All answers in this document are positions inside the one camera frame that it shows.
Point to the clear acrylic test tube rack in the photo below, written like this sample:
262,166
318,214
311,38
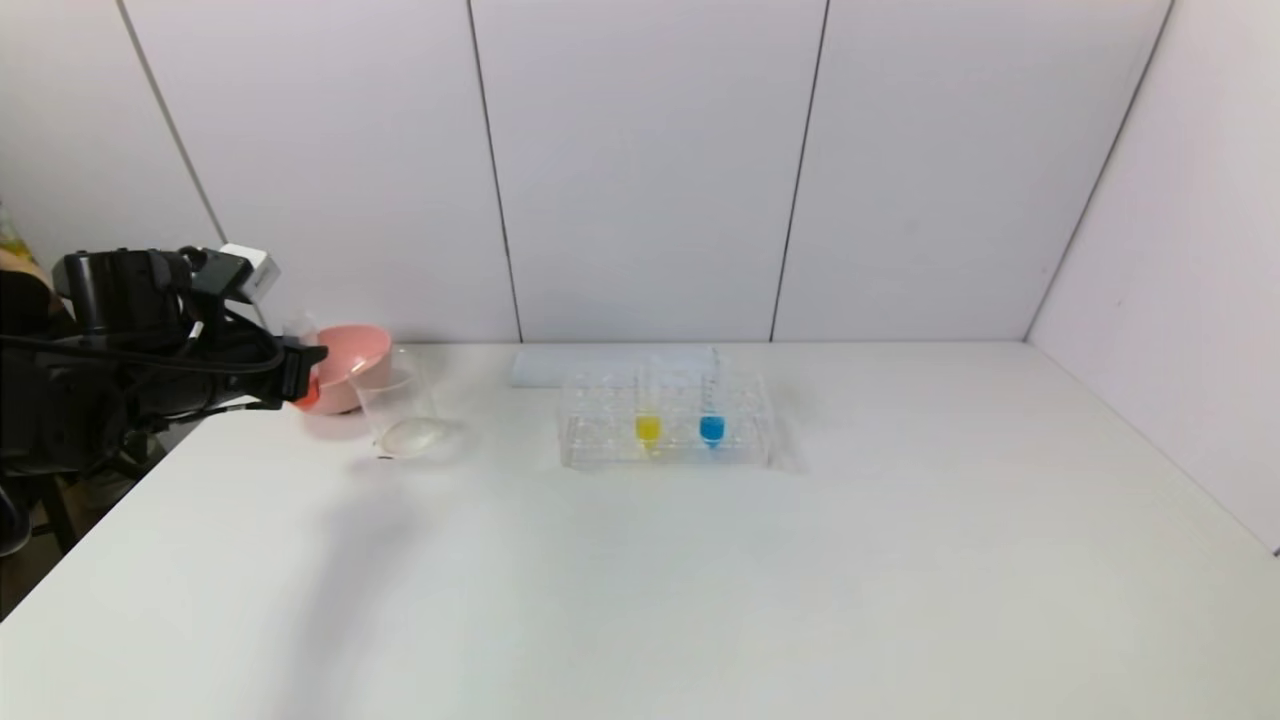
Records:
680,455

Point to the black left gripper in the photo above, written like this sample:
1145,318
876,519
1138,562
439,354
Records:
294,373

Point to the test tube with yellow pigment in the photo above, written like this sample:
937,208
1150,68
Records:
648,431

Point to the white paper sheet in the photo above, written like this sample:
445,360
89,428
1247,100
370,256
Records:
540,368

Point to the test tube with red pigment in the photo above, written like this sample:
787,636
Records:
306,395

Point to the black stool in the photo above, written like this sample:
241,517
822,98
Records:
50,510

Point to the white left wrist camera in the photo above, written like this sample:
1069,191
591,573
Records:
252,270

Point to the person forearm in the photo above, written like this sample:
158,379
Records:
20,270

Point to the test tube with blue pigment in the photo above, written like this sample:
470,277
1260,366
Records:
711,430

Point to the pink bowl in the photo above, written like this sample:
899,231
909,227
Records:
350,370

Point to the clear glass beaker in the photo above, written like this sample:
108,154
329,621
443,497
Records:
405,435

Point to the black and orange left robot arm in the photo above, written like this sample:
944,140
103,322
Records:
60,400

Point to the yellow bottle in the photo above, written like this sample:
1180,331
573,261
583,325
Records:
10,235

